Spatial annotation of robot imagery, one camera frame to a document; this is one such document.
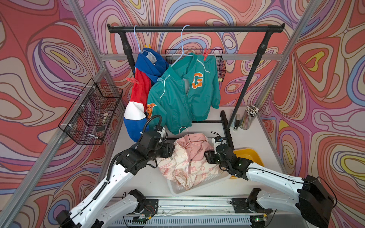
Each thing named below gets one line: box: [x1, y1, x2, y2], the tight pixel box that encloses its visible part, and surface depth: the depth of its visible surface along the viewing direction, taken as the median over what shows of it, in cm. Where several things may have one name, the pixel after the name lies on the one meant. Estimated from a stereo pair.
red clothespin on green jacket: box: [202, 47, 210, 62], surface depth 79 cm
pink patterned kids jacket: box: [156, 133, 220, 190], surface depth 79 cm
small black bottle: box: [233, 114, 241, 130], surface depth 107 cm
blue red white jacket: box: [123, 47, 170, 143], surface depth 59 cm
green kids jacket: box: [146, 52, 221, 135], surface depth 72 cm
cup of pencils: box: [239, 104, 260, 130], surface depth 98 cm
